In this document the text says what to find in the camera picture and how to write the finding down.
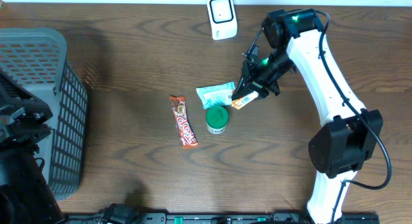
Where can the orange Kleenex tissue pack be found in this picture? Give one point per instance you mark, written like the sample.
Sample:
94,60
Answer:
243,101

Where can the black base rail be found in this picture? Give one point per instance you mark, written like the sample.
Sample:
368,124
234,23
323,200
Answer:
119,213

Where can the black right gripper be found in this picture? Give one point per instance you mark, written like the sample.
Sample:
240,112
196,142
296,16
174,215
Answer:
250,73

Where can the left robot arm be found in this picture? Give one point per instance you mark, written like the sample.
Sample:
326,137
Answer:
25,195

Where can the teal wet wipes pack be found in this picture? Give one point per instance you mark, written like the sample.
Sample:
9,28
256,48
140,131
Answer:
217,95

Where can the red Top chocolate bar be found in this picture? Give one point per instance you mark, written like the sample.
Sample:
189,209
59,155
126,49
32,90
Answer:
183,127

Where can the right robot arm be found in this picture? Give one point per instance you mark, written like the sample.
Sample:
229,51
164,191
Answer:
349,132

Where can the grey plastic basket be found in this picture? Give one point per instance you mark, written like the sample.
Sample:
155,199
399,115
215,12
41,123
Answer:
36,58

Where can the white barcode scanner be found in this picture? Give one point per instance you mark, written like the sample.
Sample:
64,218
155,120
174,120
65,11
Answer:
222,17

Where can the green lid jar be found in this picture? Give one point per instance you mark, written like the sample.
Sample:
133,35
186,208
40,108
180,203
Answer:
217,119

